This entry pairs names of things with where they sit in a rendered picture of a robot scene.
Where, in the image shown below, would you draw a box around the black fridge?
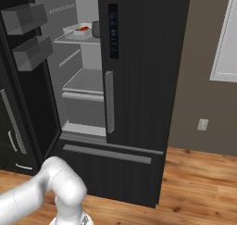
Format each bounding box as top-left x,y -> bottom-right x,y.
31,0 -> 193,209

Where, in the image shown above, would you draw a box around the glass fridge shelf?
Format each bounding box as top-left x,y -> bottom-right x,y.
53,33 -> 102,46
61,68 -> 105,95

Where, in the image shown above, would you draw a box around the closed black fridge door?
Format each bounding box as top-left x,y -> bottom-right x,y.
97,0 -> 193,152

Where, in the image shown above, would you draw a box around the open black fridge door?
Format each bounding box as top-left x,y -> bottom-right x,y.
0,0 -> 63,176

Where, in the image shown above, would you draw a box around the grey door bin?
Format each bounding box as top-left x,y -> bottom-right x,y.
12,35 -> 55,72
0,2 -> 49,36

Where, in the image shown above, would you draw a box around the black freezer drawer front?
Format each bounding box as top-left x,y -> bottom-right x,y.
50,138 -> 167,209

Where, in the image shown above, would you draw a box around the grey cup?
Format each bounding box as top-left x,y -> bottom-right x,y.
91,20 -> 101,39

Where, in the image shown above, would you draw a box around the white tray with red food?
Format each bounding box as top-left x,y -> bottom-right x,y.
62,22 -> 94,41

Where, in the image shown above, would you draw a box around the black cupboards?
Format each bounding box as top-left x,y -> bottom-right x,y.
0,70 -> 40,176

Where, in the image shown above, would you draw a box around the grey closed door handle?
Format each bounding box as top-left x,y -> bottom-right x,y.
104,70 -> 116,134

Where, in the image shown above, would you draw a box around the grey freezer drawer handle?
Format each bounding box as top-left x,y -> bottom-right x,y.
62,144 -> 153,165

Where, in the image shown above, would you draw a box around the white wall socket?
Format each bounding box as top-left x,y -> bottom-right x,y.
197,118 -> 209,131

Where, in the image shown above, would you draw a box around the white window frame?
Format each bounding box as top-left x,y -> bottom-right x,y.
209,0 -> 237,83

